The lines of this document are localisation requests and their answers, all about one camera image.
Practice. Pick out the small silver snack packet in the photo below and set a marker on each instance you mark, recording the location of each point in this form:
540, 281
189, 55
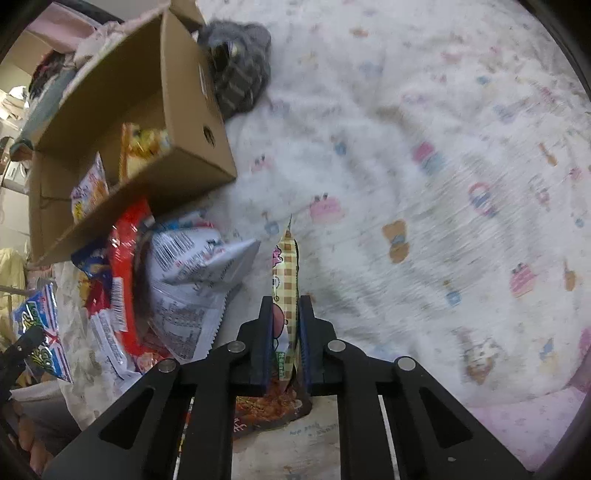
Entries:
203, 258

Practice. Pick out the white printed blanket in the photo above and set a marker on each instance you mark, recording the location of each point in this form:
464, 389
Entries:
415, 184

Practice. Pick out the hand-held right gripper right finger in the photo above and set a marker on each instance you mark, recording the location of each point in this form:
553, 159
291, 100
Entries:
305, 341

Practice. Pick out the long red snack packet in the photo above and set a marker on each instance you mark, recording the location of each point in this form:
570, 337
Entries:
124, 258

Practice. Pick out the yellow noodle snack packet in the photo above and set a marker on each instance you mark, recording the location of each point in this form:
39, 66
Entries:
143, 147

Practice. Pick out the pink cloth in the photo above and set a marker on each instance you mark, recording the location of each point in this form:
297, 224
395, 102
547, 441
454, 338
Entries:
55, 27

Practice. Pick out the dark spicy strip snack packet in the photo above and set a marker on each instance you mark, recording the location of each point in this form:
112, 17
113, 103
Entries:
272, 406

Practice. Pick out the brown cardboard box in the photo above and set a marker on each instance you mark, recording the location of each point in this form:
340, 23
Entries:
194, 106

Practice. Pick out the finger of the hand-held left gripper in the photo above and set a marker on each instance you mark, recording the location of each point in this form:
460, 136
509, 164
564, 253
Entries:
21, 346

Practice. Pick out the large silver snack packet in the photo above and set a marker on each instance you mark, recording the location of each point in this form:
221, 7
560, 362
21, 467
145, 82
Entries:
184, 318

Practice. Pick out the white barcode snack packet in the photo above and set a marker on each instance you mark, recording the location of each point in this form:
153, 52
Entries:
108, 341

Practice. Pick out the blue flag print snack packet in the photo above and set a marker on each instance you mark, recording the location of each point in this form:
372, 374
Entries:
39, 318

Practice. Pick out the blue bear snack packet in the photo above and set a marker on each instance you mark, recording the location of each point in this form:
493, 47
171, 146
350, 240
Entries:
92, 265

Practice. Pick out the white orange snack packet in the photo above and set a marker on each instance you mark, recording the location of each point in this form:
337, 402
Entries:
87, 189

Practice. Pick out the checkered beige snack stick packet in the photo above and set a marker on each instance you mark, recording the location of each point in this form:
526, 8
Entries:
286, 277

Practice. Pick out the pink blanket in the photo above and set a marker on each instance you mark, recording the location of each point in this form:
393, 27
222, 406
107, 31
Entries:
531, 415

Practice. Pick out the grey plaid cloth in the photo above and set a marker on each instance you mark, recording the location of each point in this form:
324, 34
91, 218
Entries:
240, 60

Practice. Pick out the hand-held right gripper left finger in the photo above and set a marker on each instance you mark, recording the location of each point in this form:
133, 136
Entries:
267, 341

